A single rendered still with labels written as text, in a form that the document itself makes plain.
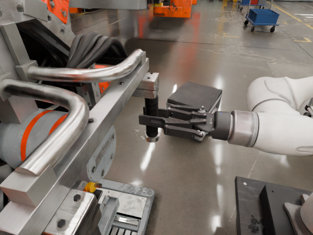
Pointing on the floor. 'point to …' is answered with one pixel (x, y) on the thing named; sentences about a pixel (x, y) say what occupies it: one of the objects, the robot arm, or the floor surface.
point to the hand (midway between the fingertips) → (153, 116)
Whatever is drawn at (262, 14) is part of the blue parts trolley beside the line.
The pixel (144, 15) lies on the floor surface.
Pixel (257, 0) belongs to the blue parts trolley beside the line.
